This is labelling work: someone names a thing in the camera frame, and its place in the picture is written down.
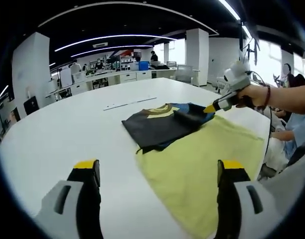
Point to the black office chair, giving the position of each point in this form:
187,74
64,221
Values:
31,105

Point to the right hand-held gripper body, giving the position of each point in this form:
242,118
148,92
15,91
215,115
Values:
238,77

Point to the long white desk row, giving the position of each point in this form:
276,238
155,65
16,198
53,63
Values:
112,79

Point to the white mesh office chair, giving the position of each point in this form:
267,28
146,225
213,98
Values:
185,73

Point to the blue storage bin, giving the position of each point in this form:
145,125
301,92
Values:
143,65

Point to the white board panel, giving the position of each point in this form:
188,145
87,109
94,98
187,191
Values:
66,77

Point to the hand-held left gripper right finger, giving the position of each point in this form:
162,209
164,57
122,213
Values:
242,206

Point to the yellow black blue garment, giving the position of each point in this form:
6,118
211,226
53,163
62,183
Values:
192,174

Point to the white square pillar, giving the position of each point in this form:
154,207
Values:
30,74
197,57

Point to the person's grey clothing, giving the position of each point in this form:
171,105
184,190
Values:
287,189

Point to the person's right hand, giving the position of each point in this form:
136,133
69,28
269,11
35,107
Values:
252,95

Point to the long ceiling light strip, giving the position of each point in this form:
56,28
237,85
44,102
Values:
112,37
112,47
233,12

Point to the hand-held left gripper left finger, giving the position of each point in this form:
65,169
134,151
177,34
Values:
65,204

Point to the ceiling air vent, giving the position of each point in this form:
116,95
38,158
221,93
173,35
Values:
100,44

